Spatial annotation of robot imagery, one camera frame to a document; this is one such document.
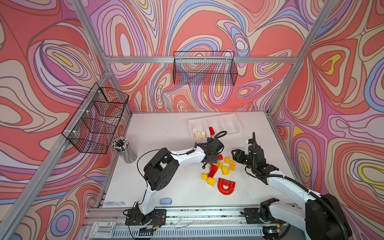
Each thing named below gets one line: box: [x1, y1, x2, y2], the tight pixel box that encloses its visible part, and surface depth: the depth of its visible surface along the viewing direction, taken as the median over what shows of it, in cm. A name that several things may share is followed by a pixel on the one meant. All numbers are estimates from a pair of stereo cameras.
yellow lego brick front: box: [207, 177, 216, 187], surface depth 86 cm
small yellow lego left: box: [201, 172, 208, 181], surface depth 88 cm
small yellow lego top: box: [223, 157, 231, 164], surface depth 94 cm
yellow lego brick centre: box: [221, 166, 230, 176], surface depth 90 cm
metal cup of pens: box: [111, 136, 138, 164], surface depth 84 cm
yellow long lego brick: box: [229, 160, 237, 172], surface depth 92 cm
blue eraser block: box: [159, 197, 172, 205], surface depth 79 cm
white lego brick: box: [197, 132, 204, 140], surface depth 104 cm
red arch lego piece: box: [217, 177, 236, 196], surface depth 84 cm
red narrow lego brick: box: [207, 162, 219, 178], surface depth 90 cm
